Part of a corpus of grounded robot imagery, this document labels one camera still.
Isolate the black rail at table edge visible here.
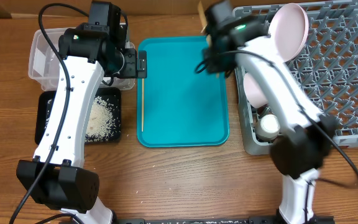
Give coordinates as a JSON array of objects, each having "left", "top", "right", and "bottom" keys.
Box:
[{"left": 113, "top": 214, "right": 335, "bottom": 224}]

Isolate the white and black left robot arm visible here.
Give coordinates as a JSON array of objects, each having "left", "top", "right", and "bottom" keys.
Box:
[{"left": 16, "top": 1, "right": 147, "bottom": 223}]

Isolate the pink bowl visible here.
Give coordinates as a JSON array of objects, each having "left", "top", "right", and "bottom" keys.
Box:
[{"left": 243, "top": 73, "right": 268, "bottom": 108}]

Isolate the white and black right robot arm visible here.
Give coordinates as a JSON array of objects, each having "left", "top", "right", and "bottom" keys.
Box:
[{"left": 195, "top": 1, "right": 358, "bottom": 223}]

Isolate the grey dishwasher rack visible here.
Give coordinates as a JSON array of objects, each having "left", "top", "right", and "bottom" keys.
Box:
[{"left": 231, "top": 0, "right": 358, "bottom": 156}]

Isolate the black waste tray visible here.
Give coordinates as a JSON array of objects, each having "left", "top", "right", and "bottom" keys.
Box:
[{"left": 35, "top": 87, "right": 121, "bottom": 144}]

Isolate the pale green plastic cup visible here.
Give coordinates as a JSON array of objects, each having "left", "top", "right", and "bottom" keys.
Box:
[{"left": 255, "top": 114, "right": 280, "bottom": 141}]

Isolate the teal plastic serving tray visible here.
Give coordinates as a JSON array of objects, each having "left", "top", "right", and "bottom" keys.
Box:
[{"left": 137, "top": 36, "right": 230, "bottom": 147}]

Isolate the large white round plate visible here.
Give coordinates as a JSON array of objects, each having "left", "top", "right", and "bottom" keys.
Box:
[{"left": 268, "top": 3, "right": 309, "bottom": 62}]

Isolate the clear plastic waste bin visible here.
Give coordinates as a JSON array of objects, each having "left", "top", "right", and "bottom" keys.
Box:
[{"left": 28, "top": 27, "right": 135, "bottom": 91}]

